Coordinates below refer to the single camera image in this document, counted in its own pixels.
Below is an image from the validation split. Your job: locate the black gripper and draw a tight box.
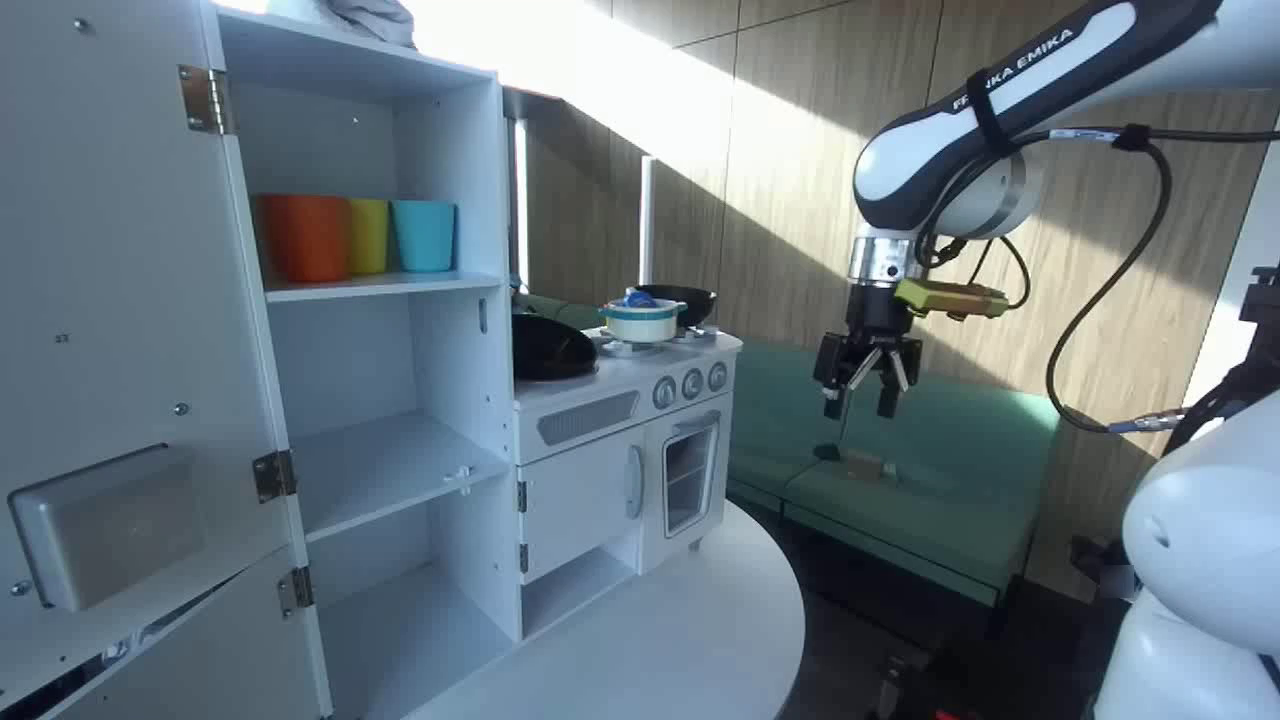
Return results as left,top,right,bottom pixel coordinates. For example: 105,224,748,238
810,282,926,426

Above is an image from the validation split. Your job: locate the white shelf cabinet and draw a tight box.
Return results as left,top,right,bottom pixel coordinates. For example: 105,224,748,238
211,0,529,720

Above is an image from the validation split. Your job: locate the small white cabinet door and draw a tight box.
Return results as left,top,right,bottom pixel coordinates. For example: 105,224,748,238
35,546,335,720

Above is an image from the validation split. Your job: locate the large white cabinet door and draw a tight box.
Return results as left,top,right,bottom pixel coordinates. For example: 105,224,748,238
0,0,305,712

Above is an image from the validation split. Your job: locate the black toy pot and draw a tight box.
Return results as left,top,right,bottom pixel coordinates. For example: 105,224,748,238
635,282,721,334

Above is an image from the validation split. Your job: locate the white bowl blue rim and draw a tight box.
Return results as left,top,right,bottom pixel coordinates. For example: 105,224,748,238
600,293,691,351

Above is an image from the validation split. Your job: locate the white toy kitchen stove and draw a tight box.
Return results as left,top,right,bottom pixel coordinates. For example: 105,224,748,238
506,323,748,642

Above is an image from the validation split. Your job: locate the black toy pan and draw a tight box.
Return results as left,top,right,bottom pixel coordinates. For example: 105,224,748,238
510,314,600,383

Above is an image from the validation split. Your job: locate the blue plastic cup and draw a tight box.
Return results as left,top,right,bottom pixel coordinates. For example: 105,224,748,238
389,198,461,277

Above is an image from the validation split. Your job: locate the yellow plastic cup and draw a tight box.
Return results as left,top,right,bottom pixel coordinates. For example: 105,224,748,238
343,198,397,282

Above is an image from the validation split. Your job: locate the orange plastic cup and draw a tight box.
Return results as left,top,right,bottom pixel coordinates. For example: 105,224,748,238
250,193,356,287

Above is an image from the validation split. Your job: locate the metal door hinge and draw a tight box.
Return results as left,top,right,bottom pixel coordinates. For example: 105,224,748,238
250,450,299,504
176,61,231,136
277,564,320,619

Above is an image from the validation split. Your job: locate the yellow wrist camera mount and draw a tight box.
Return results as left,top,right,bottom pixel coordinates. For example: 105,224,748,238
890,277,1015,323

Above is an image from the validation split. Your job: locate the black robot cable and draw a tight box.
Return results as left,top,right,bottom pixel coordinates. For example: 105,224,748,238
917,119,1280,435

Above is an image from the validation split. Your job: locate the black cable bundle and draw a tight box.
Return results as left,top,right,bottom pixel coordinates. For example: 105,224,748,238
1156,263,1280,455

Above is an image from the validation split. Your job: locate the white door handle box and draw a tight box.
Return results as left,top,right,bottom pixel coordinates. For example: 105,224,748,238
6,443,211,618

